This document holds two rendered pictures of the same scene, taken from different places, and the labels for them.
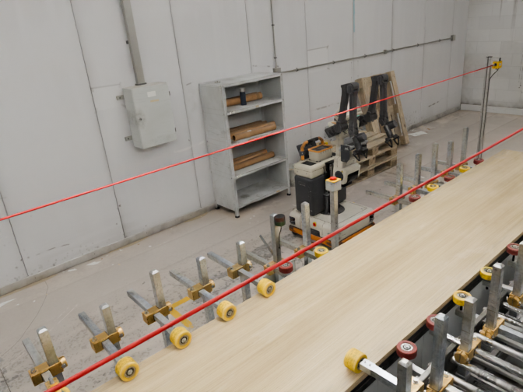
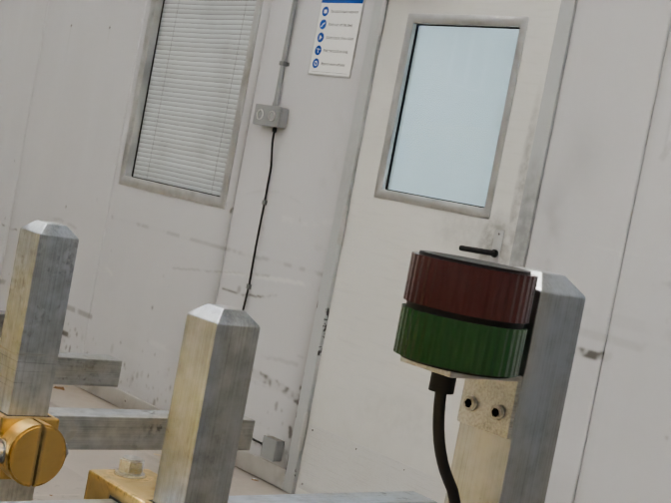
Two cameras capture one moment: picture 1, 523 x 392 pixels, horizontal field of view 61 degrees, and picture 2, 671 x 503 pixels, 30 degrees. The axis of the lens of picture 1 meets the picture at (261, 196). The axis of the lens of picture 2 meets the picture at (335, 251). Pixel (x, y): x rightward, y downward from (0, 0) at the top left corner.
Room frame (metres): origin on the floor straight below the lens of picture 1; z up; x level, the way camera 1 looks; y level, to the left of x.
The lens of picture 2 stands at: (2.11, -0.67, 1.20)
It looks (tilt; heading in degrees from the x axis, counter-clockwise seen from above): 3 degrees down; 88
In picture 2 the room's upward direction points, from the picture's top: 11 degrees clockwise
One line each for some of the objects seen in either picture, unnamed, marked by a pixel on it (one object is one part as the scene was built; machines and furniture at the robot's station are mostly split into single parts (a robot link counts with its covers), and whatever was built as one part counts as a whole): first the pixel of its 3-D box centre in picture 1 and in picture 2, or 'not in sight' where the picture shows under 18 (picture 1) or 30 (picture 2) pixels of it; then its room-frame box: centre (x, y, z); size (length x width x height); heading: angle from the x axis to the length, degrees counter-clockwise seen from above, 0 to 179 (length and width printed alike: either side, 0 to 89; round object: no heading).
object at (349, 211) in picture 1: (331, 219); not in sight; (4.15, -0.70, 0.16); 0.67 x 0.64 x 0.25; 39
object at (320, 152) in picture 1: (320, 152); not in sight; (4.24, -0.63, 0.87); 0.23 x 0.15 x 0.11; 129
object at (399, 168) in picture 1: (398, 193); not in sight; (3.02, -1.02, 0.88); 0.04 x 0.04 x 0.48; 39
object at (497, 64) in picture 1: (487, 115); not in sight; (3.82, -2.06, 1.20); 0.15 x 0.12 x 1.00; 129
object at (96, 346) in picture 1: (107, 338); not in sight; (1.58, 0.73, 0.95); 0.14 x 0.06 x 0.05; 129
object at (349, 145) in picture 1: (352, 147); not in sight; (3.92, -0.89, 0.99); 0.28 x 0.16 x 0.22; 129
